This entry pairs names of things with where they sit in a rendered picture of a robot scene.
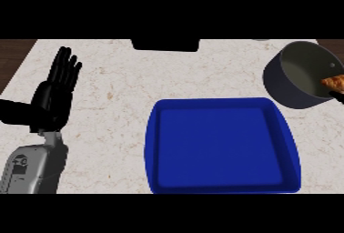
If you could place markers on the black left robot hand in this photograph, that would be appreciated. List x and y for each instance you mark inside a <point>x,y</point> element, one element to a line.
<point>52,100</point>

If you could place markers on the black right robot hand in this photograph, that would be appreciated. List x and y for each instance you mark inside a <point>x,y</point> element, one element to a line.
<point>339,96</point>

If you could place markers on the golden brown croissant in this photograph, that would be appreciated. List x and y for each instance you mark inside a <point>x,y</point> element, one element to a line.
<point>336,82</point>

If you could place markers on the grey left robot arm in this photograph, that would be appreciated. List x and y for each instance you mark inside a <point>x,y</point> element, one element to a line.
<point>33,167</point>

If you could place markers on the dark grey pot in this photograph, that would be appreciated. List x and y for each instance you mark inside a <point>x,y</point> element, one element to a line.
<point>302,72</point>

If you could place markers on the blue rectangular tray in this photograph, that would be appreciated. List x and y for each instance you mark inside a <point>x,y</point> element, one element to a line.
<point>221,145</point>

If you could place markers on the black appliance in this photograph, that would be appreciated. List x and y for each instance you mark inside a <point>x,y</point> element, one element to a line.
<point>166,45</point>

